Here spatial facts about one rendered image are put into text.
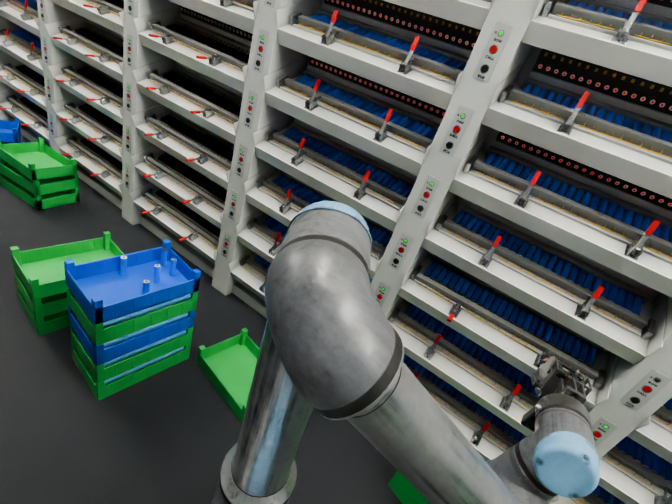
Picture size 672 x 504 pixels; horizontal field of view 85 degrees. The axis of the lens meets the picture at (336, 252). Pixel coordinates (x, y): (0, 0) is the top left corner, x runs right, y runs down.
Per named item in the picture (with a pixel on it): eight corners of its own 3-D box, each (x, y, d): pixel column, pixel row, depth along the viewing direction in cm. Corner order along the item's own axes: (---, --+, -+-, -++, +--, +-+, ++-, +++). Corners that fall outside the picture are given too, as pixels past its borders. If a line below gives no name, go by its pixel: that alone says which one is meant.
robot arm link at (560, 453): (516, 466, 61) (564, 435, 56) (519, 422, 71) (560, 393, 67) (565, 514, 58) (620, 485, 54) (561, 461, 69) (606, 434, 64)
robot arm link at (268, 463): (197, 549, 73) (261, 221, 38) (227, 464, 89) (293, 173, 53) (271, 567, 74) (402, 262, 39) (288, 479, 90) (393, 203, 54)
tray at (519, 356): (586, 411, 101) (608, 399, 94) (397, 294, 122) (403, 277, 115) (600, 357, 112) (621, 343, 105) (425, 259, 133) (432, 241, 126)
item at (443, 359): (546, 450, 110) (572, 438, 100) (377, 335, 131) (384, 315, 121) (563, 396, 121) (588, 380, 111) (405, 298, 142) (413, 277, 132)
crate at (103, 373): (97, 384, 108) (96, 366, 104) (70, 341, 117) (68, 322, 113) (191, 343, 130) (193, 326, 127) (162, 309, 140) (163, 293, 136)
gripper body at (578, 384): (590, 377, 79) (598, 407, 68) (566, 404, 82) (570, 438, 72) (554, 356, 81) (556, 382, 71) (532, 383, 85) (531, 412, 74)
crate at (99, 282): (95, 325, 96) (94, 302, 92) (65, 282, 105) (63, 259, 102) (198, 291, 119) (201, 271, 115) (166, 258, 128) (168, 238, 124)
